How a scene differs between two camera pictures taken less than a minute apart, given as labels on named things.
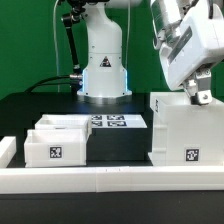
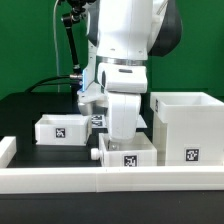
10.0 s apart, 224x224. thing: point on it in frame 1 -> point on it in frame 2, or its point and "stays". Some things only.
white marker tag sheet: (117, 121) stays
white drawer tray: (65, 122) stays
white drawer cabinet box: (185, 134) stays
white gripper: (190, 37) -> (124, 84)
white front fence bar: (111, 180) stays
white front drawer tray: (55, 147) -> (140, 153)
